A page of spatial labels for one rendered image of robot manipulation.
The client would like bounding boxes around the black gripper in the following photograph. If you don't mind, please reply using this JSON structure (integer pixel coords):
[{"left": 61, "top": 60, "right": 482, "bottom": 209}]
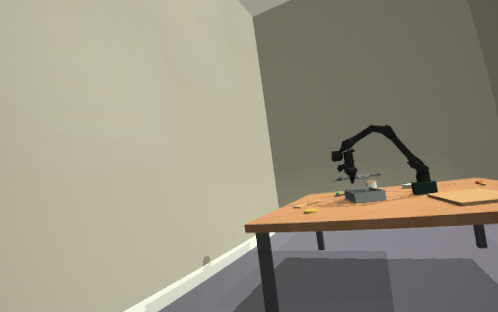
[{"left": 344, "top": 159, "right": 357, "bottom": 184}]

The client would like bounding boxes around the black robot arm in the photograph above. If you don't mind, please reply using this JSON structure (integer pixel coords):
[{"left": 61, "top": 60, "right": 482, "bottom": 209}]
[{"left": 331, "top": 125, "right": 431, "bottom": 183}]

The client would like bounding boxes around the light wooden board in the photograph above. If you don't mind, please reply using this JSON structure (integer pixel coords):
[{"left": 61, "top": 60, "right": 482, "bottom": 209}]
[{"left": 428, "top": 188, "right": 498, "bottom": 206}]

